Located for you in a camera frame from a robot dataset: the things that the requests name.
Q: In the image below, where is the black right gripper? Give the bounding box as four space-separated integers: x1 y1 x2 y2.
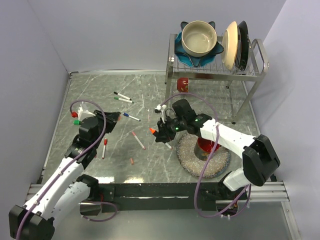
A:
156 115 187 142

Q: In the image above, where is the orange and black highlighter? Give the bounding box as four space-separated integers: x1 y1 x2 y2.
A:
149 128 157 136

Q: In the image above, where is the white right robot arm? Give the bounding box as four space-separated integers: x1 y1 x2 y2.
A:
152 99 281 199

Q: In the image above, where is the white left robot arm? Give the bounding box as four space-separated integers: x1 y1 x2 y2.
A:
8 110 121 240

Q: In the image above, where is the blue capped white marker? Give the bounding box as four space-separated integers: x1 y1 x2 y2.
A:
123 112 141 122

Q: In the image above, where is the green capped white marker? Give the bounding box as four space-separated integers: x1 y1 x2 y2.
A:
113 97 134 104

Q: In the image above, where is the red capped marker right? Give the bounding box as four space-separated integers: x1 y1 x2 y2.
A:
101 138 108 159

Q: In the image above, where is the black capped white marker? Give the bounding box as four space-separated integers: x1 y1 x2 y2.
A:
113 91 132 101

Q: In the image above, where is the pink capped white marker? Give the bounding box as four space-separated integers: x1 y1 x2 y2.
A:
131 131 146 150

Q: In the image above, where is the green and black highlighter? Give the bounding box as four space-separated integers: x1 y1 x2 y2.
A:
73 120 82 125

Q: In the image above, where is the black and red mug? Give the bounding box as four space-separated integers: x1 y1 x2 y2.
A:
193 137 215 161

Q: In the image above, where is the small red cup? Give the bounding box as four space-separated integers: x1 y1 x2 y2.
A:
176 77 189 93

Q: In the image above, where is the speckled grey plate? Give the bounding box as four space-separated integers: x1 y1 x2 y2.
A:
176 133 231 179

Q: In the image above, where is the blue star-shaped bowl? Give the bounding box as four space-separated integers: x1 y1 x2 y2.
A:
174 20 224 67

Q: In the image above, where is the beige ceramic bowl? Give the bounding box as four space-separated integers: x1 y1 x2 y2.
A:
181 20 218 57

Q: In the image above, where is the cream plate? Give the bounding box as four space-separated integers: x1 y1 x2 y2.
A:
221 21 238 71

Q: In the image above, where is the black plate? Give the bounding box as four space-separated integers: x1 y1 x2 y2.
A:
235 20 250 71

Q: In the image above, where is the steel dish rack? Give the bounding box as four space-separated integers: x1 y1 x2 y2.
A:
164 33 270 124

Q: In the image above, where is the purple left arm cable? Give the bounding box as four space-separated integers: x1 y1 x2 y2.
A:
14 99 118 240

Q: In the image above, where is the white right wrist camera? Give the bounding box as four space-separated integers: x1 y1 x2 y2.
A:
154 104 167 123

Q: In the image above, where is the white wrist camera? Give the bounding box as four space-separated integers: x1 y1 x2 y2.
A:
71 104 96 121
154 104 167 123

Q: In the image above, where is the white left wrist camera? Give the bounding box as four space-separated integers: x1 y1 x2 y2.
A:
71 104 96 121

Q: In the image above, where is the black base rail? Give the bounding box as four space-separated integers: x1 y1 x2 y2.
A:
87 182 244 211

